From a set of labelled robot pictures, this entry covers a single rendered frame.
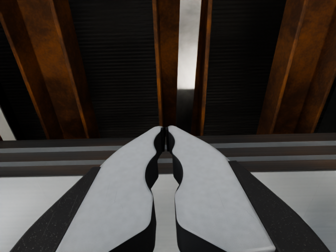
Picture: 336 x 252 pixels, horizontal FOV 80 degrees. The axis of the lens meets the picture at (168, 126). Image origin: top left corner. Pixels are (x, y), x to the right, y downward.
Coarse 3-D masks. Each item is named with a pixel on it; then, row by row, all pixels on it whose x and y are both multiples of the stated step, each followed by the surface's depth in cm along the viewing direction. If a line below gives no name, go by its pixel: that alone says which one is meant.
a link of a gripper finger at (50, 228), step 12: (96, 168) 9; (84, 180) 8; (72, 192) 8; (84, 192) 8; (60, 204) 7; (72, 204) 7; (48, 216) 7; (60, 216) 7; (72, 216) 7; (36, 228) 6; (48, 228) 6; (60, 228) 6; (24, 240) 6; (36, 240) 6; (48, 240) 6; (60, 240) 6
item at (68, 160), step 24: (0, 144) 26; (24, 144) 26; (48, 144) 26; (72, 144) 25; (96, 144) 25; (120, 144) 25; (216, 144) 25; (240, 144) 25; (264, 144) 25; (288, 144) 25; (312, 144) 25; (0, 168) 24; (24, 168) 24; (48, 168) 24; (72, 168) 24; (168, 168) 23; (264, 168) 23; (288, 168) 23; (312, 168) 22
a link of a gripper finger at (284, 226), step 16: (240, 176) 8; (256, 192) 7; (272, 192) 7; (256, 208) 7; (272, 208) 7; (288, 208) 7; (272, 224) 6; (288, 224) 6; (304, 224) 6; (272, 240) 6; (288, 240) 6; (304, 240) 6; (320, 240) 6
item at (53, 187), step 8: (40, 176) 23; (48, 176) 23; (56, 176) 23; (64, 176) 23; (72, 176) 23; (80, 176) 23; (40, 184) 23; (48, 184) 23; (56, 184) 23; (64, 184) 23; (72, 184) 23; (48, 192) 24; (56, 192) 24; (64, 192) 24; (48, 200) 25; (56, 200) 25
